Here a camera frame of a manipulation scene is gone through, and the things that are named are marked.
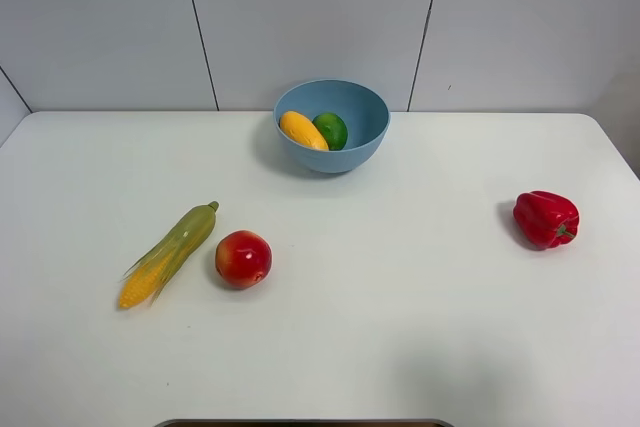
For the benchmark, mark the yellow mango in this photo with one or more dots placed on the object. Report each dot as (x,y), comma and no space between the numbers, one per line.
(300,129)

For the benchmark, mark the corn cob with green husk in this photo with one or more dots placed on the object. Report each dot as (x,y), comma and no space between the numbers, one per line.
(147,278)

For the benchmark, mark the red bell pepper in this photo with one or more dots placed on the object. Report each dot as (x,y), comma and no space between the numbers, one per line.
(546,219)

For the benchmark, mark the red yellow apple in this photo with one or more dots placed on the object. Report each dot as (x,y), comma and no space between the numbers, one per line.
(243,259)

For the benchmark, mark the blue bowl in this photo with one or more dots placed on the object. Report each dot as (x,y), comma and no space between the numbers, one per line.
(364,112)

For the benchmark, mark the green lime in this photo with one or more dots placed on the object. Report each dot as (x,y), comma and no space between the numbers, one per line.
(333,129)

